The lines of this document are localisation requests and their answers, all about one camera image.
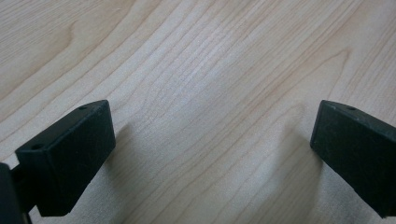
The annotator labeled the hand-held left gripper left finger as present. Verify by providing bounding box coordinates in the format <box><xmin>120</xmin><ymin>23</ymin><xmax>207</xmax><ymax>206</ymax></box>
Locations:
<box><xmin>10</xmin><ymin>99</ymin><xmax>117</xmax><ymax>217</ymax></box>

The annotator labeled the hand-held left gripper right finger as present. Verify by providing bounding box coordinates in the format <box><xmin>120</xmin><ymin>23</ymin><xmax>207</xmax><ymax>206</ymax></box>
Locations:
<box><xmin>309</xmin><ymin>99</ymin><xmax>396</xmax><ymax>218</ymax></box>

